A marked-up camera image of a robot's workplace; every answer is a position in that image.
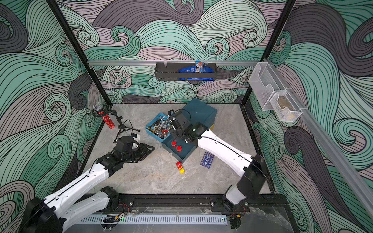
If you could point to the black wall basket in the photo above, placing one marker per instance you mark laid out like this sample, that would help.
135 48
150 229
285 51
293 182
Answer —
170 71

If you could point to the clear wall bin small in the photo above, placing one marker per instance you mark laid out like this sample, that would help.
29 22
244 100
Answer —
285 107

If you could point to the white slotted cable duct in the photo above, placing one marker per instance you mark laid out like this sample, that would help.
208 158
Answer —
176 219

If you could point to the clear wall bin large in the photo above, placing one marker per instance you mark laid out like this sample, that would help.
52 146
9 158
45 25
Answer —
265 82

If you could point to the blue snack packet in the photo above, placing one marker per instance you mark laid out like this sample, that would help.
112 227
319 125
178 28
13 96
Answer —
198 72

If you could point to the blue tray of hardware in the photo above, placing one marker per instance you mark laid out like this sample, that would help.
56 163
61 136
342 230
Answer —
159 127

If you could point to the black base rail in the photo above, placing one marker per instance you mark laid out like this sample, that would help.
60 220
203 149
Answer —
213 202

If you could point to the teal drawer cabinet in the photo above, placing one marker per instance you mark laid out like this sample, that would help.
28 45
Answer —
200 117

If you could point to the aluminium wall rail back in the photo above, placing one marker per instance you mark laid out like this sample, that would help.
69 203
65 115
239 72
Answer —
234 63

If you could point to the black tripod with red microphone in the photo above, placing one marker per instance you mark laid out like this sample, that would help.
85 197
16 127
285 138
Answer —
103 111

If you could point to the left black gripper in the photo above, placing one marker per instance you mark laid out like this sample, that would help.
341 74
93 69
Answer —
143 154

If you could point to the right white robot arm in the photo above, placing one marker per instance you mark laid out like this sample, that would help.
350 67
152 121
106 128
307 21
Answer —
248 167

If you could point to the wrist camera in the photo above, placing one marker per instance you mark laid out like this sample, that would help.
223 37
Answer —
136 137
177 118

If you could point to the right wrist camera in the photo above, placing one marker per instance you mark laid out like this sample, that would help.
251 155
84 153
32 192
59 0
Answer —
177 118

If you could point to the aluminium wall rail right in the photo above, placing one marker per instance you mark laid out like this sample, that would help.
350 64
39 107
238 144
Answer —
327 145

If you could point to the blue playing card box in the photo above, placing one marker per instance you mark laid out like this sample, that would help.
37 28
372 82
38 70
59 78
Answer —
207 160

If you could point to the red yellow toy car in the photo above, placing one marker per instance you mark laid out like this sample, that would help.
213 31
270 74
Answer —
180 167

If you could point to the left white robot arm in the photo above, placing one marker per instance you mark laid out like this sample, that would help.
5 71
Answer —
62 209

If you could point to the aluminium wall rail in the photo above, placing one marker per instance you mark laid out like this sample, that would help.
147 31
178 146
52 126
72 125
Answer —
327 145
234 63

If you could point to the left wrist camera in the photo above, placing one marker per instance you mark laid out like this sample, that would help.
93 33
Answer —
136 137

